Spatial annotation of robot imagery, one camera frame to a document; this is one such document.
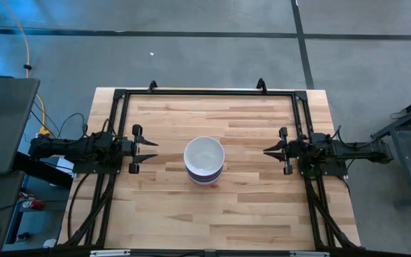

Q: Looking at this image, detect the red can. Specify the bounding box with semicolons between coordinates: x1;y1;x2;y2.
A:
21;199;46;211

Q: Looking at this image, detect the black desk beam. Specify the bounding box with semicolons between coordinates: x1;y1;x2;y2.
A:
11;151;74;188

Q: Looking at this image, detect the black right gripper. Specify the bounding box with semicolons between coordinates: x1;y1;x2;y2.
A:
263;127;305;176

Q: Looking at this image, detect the lavender bowl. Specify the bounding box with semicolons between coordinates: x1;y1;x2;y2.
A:
187;169;222;186

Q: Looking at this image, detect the black aluminium table frame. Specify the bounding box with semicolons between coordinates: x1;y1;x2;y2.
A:
57;87;362;251

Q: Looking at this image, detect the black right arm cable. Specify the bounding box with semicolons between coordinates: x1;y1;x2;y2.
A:
333;124;358;148

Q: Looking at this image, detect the silver metal bracket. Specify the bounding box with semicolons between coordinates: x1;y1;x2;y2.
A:
290;251;330;257
90;250;131;256

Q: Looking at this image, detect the dark metal stand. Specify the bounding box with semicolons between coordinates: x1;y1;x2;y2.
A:
370;91;411;208

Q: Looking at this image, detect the yellow cable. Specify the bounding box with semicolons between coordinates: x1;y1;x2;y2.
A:
0;0;51;136

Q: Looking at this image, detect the white paper sheet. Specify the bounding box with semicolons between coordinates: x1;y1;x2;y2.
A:
54;156;75;178

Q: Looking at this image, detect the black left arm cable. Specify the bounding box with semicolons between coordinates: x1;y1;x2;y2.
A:
98;117;121;138

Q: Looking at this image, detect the black power cable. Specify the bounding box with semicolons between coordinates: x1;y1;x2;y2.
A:
29;101;87;143

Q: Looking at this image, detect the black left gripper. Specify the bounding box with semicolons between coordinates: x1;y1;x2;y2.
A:
116;124;159;175

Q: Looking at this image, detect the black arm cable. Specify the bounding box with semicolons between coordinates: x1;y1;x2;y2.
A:
98;117;121;138
333;124;358;148

